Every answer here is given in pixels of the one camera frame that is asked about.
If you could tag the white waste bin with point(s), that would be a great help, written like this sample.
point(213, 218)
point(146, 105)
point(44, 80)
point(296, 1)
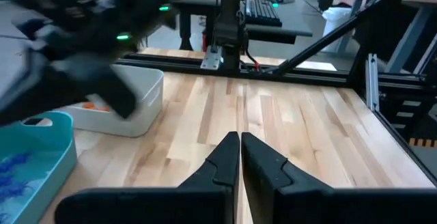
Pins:
point(336, 22)

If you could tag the grey desk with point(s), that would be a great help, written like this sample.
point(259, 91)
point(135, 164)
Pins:
point(293, 29)

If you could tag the orange plastic pumpkin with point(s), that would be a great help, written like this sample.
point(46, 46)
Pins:
point(89, 105)
point(102, 108)

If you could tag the white plastic bin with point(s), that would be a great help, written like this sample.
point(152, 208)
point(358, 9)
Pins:
point(147, 91)

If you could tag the backlit computer keyboard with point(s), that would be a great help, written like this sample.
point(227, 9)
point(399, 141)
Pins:
point(263, 12)

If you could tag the teal plastic bin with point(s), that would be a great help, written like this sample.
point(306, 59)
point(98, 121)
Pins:
point(51, 155)

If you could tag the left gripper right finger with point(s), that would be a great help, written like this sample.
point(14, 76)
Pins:
point(269, 190)

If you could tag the black desk leg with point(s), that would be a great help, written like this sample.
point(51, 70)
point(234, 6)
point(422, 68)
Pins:
point(185, 29)

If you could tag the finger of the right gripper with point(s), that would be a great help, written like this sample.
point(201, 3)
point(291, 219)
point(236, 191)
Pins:
point(109, 87)
point(37, 97)

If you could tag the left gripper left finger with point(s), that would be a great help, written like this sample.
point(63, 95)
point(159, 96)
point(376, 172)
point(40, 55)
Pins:
point(222, 176)

